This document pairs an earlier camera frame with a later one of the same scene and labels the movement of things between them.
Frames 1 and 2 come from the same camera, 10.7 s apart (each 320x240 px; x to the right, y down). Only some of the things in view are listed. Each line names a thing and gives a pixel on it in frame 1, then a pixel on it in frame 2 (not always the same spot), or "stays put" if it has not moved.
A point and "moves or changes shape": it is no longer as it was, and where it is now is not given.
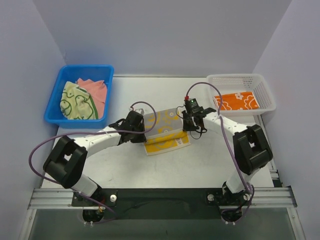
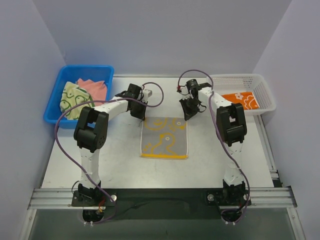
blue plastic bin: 71,73 stays put
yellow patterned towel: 168,134 moves or changes shape
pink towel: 98,90 stays put
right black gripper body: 191,119 to 189,106
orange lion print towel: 239,101 stays put
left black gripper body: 139,126 to 138,109
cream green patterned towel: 76,103 stays put
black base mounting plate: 157,204 stays put
